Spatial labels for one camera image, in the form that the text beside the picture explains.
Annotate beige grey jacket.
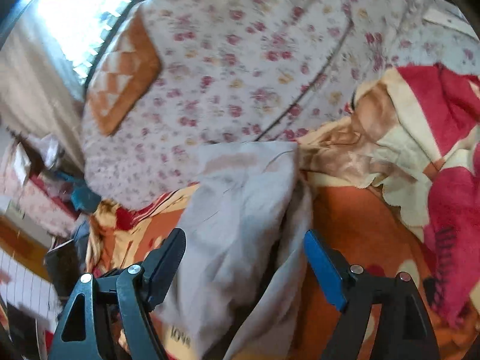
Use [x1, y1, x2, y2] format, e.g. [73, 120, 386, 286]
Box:
[155, 141, 312, 359]

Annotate teal plastic bag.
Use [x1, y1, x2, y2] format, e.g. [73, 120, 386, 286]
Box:
[55, 171, 102, 214]

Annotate pink floral box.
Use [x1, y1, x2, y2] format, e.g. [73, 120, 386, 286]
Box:
[1, 142, 77, 238]

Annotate beige curtain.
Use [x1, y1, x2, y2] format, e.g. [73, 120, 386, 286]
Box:
[1, 13, 85, 170]

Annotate orange brown cushion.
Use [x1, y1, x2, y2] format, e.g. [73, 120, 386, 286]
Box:
[86, 4, 162, 136]

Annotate floral quilt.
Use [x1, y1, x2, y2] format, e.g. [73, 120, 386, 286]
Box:
[82, 0, 479, 210]

